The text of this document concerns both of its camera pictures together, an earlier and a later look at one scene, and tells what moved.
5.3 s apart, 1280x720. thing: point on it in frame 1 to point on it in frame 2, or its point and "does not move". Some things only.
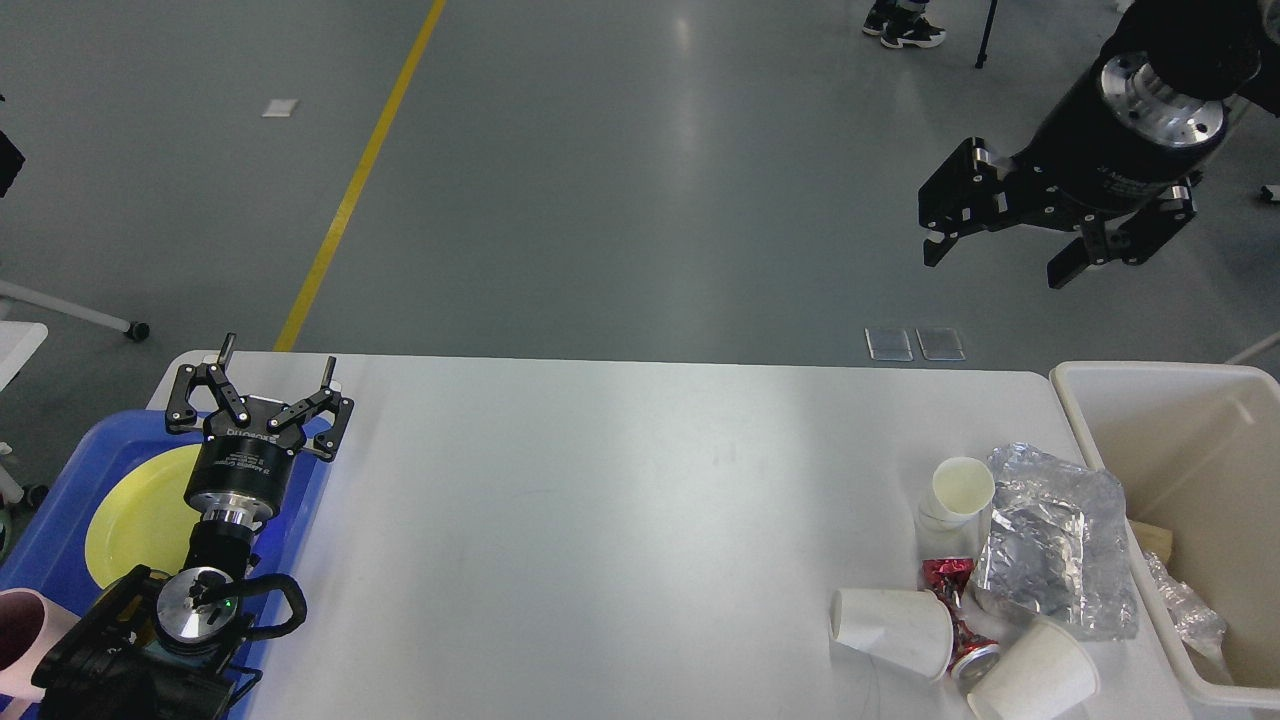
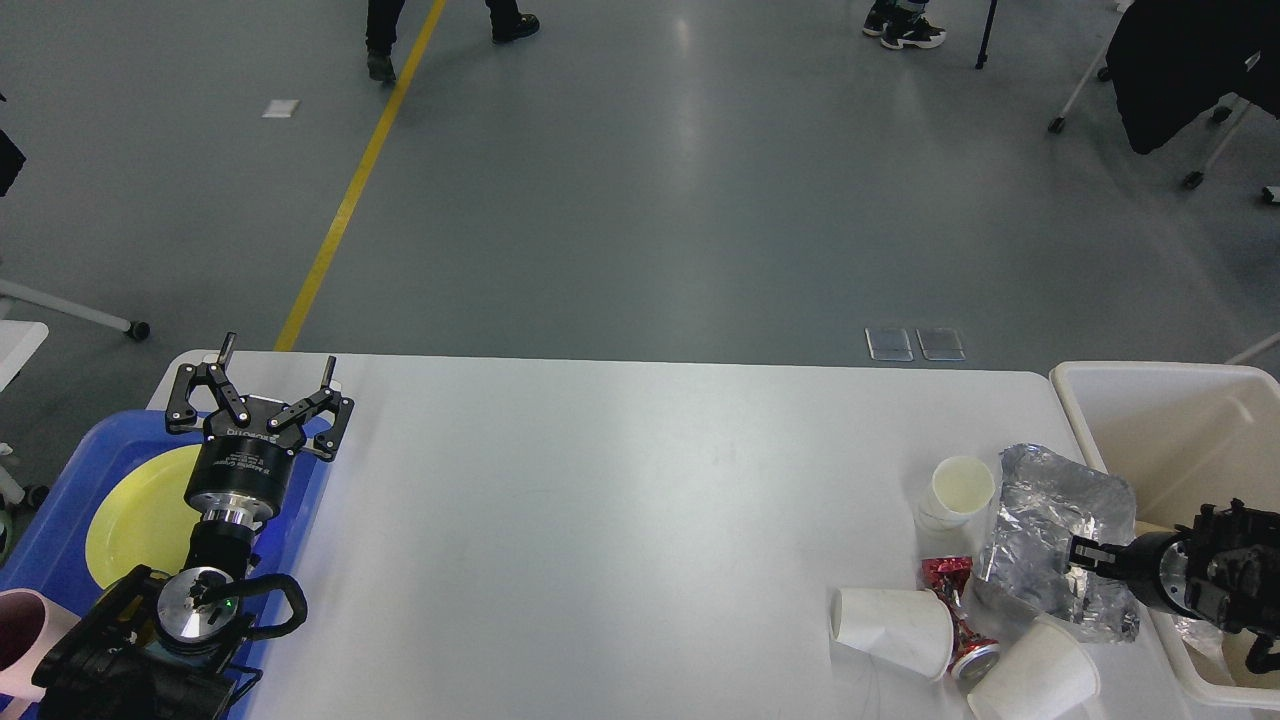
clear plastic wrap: [1057, 546] does not move
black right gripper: [1112, 137] to [1156, 570]
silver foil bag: [1194, 618] does not move
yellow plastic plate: [146, 519] does not move
